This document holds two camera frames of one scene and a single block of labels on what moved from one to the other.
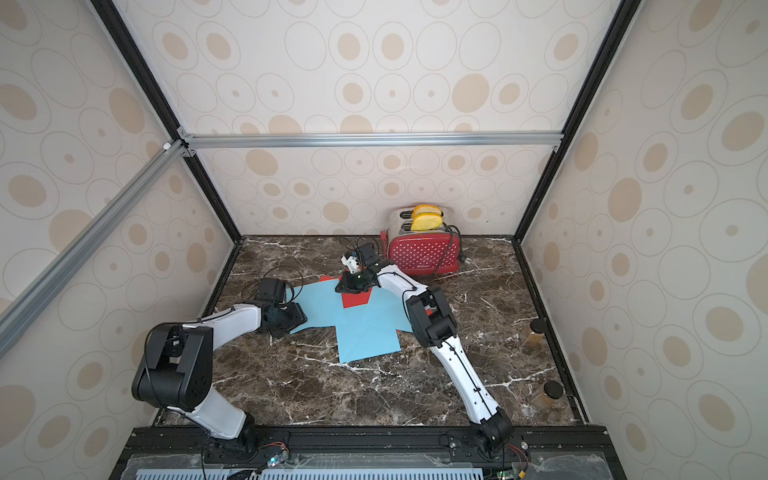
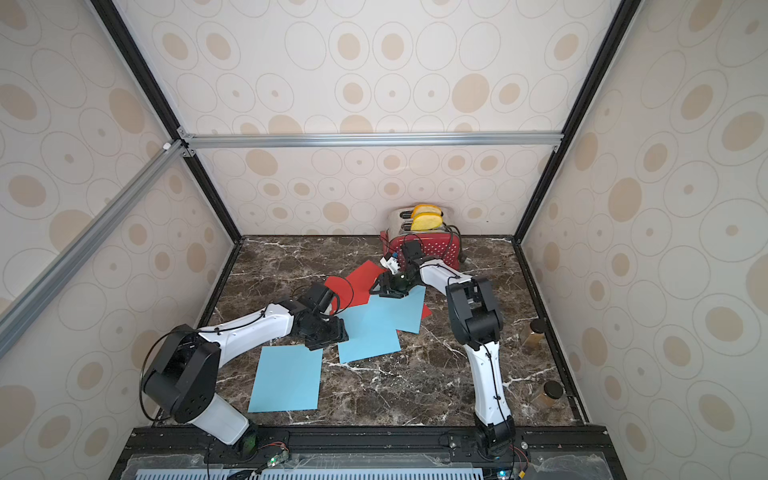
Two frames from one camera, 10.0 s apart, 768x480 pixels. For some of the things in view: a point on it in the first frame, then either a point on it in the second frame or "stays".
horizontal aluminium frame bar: (203, 140) stays
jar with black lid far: (536, 335) stays
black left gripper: (299, 316) -> (339, 332)
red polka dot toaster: (421, 252) stays
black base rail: (368, 454) stays
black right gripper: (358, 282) -> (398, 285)
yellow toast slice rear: (426, 208) stays
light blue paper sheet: (324, 306) -> (287, 379)
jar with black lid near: (545, 401) stays
